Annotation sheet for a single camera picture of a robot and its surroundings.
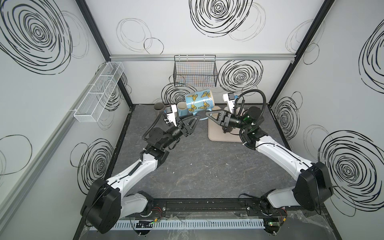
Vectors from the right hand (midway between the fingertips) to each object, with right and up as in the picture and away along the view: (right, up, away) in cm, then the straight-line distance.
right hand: (204, 115), depth 63 cm
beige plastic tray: (+11, -11, +42) cm, 45 cm away
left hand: (-2, -1, 0) cm, 3 cm away
